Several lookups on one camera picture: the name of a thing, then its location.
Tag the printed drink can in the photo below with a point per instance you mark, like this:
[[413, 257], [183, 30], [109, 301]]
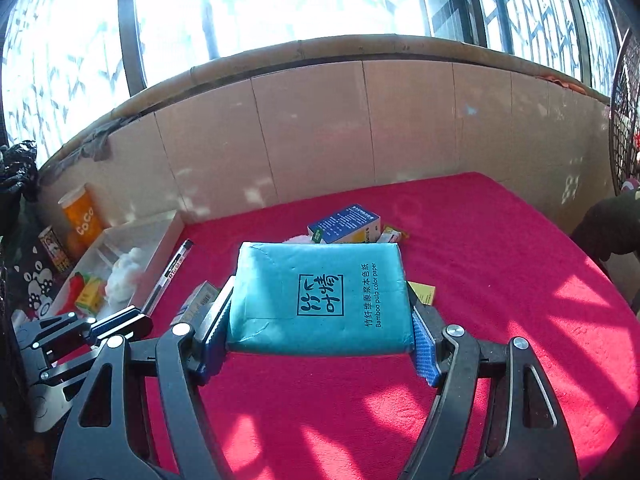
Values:
[[55, 252]]

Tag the red strawberry toy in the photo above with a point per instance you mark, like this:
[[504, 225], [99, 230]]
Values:
[[75, 285]]

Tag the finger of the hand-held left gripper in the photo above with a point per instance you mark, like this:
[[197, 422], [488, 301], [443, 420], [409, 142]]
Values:
[[117, 316], [132, 329]]

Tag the red tablecloth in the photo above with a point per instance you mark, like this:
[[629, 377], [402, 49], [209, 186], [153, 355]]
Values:
[[500, 260]]

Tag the black plastic bag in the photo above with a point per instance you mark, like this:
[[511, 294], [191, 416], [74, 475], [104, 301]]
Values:
[[17, 170]]

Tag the white tissue scrap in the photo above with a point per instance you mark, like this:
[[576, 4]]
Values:
[[299, 238]]

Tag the window with metal grille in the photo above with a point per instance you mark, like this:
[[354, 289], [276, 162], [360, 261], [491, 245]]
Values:
[[300, 0]]

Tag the green snack packet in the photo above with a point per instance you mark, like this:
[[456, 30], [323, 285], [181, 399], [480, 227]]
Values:
[[90, 295]]

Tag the white tray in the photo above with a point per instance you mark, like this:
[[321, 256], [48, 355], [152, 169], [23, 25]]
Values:
[[150, 245]]

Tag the blue white yellow medicine box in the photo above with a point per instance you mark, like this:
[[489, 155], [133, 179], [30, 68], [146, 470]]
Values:
[[342, 221]]

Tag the teal tissue pack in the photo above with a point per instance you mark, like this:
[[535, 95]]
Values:
[[320, 300]]

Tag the small grey box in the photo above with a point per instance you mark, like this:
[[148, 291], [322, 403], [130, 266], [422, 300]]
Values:
[[197, 300]]

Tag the yellow packet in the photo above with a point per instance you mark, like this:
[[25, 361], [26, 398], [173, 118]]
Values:
[[392, 235]]

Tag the grey cloth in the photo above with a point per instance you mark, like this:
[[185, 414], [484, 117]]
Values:
[[97, 142]]

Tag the black pen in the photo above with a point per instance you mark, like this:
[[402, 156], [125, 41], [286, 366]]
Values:
[[175, 267]]

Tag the white cotton wad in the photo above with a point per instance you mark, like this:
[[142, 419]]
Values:
[[125, 270]]

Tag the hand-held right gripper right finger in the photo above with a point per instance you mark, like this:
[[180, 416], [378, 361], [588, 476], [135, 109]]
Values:
[[425, 355]]

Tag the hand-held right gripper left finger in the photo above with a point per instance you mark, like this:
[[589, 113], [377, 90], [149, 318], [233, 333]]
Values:
[[216, 332]]

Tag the yellow card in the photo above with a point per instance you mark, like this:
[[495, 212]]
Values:
[[424, 292]]

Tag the black cat print cloth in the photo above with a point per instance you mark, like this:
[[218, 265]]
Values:
[[35, 280]]

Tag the orange paper cup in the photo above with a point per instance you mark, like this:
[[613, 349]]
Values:
[[80, 220]]

